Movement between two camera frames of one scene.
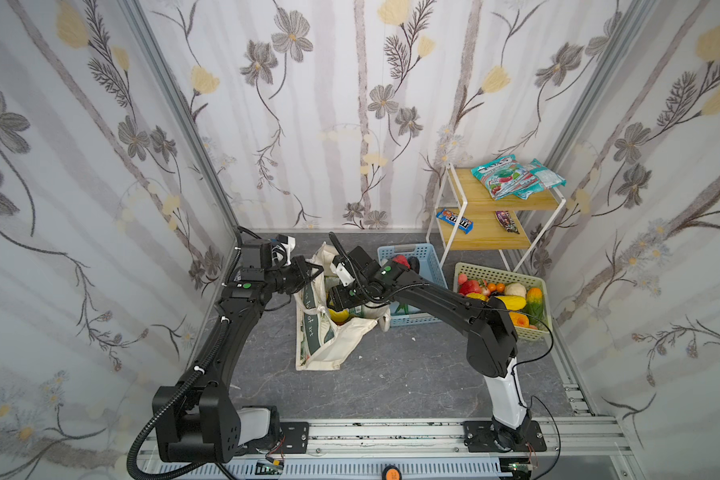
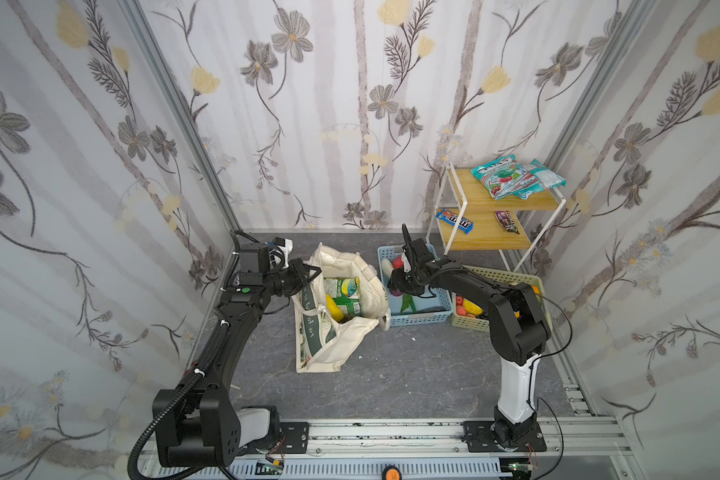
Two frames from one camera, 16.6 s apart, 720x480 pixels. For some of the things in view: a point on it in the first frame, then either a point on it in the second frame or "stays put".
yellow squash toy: (339, 316) stays put
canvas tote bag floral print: (324, 336) stays put
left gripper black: (303, 271) stays put
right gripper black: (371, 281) → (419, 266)
